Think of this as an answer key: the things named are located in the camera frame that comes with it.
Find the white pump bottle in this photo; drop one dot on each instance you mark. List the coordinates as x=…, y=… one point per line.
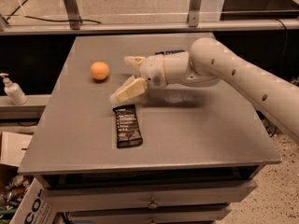
x=13, y=90

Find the printed cardboard box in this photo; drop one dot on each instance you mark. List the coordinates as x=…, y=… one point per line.
x=33, y=208

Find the horizontal metal rail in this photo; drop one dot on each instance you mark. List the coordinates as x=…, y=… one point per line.
x=151, y=28

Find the blue rxbar blueberry wrapper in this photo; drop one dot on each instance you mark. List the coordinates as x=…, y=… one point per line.
x=169, y=52

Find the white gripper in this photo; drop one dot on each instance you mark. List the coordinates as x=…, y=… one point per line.
x=152, y=69

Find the white cardboard box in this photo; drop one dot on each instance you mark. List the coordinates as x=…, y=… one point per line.
x=13, y=147

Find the left metal railing post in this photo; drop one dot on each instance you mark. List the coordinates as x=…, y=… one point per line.
x=73, y=16

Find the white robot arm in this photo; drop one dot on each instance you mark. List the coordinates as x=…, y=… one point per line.
x=205, y=63

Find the right metal railing post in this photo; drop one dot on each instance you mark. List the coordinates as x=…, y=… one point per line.
x=194, y=12

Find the grey drawer cabinet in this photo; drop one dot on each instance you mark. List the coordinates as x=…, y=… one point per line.
x=201, y=150

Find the left side shelf ledge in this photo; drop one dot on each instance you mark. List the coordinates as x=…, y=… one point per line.
x=32, y=109

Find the upper drawer knob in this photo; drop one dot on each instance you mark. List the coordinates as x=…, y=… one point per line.
x=152, y=204

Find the black rxbar chocolate wrapper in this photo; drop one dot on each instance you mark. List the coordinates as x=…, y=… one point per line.
x=128, y=132

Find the drawer knob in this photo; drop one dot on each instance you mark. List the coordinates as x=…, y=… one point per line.
x=152, y=220
x=152, y=204

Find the orange fruit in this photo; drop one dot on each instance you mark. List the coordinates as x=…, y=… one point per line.
x=99, y=71

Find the metal railing post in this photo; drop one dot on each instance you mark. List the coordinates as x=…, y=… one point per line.
x=194, y=12
x=73, y=16

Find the lower drawer knob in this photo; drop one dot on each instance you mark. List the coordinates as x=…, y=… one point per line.
x=152, y=220

